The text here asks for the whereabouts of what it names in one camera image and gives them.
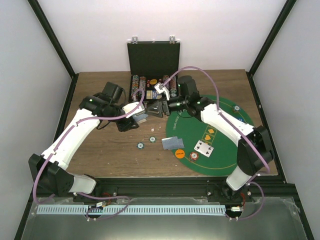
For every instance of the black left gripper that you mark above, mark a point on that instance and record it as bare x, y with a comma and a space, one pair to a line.
126, 125

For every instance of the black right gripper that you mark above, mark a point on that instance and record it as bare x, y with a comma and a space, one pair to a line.
162, 108

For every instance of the grey playing card deck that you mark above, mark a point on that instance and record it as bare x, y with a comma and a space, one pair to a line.
141, 118

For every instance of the blue poker chip stack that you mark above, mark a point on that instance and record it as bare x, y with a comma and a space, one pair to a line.
140, 145

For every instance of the orange big blind button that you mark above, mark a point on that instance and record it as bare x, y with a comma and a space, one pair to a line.
179, 153

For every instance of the red poker chip stack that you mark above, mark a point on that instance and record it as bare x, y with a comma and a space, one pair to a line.
193, 156

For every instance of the four of clubs card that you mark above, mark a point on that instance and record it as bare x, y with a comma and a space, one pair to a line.
203, 148

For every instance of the blue small blind button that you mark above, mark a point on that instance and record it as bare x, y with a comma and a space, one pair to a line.
240, 118

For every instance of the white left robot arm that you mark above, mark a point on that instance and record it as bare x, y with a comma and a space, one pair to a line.
49, 169

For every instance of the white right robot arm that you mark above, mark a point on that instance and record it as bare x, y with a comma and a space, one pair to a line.
254, 147

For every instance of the boxed card decks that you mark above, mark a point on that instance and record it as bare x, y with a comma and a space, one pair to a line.
153, 95

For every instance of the yellow dealer chip in case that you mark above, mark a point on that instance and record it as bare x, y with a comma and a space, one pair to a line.
153, 81

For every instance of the chip row far right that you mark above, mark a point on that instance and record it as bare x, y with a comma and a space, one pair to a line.
173, 87

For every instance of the chip row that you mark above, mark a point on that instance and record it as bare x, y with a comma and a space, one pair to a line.
164, 78
173, 87
134, 86
142, 85

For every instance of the chip row far left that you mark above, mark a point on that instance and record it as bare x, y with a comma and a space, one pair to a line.
134, 86

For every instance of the black poker chip case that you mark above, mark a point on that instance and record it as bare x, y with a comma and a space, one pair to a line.
153, 60

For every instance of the round green poker mat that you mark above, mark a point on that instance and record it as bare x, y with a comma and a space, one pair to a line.
223, 158

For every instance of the light blue slotted strip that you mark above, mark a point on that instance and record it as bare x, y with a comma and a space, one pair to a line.
206, 210

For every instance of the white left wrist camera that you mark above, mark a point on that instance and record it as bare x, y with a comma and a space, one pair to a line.
133, 108

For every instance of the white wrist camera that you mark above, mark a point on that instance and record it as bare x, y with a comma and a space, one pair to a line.
162, 89
133, 108

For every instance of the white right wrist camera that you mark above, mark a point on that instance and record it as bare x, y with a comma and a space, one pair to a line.
162, 89

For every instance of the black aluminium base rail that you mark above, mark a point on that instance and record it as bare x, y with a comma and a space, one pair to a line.
209, 187

